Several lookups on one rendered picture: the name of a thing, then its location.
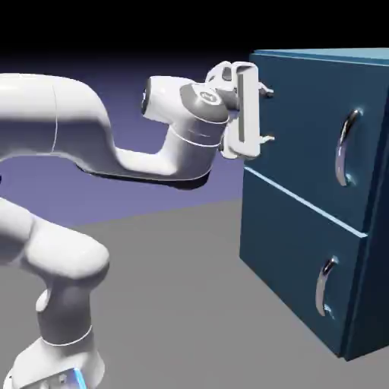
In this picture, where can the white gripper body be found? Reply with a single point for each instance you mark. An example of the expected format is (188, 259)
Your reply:
(249, 109)

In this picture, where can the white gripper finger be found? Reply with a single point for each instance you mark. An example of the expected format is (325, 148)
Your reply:
(266, 90)
(267, 139)

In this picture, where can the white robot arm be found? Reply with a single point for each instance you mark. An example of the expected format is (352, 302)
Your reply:
(91, 127)

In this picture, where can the blue cabinet door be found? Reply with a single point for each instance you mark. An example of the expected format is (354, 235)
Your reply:
(291, 258)
(304, 136)

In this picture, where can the blue cabinet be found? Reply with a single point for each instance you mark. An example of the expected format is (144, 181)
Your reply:
(319, 197)

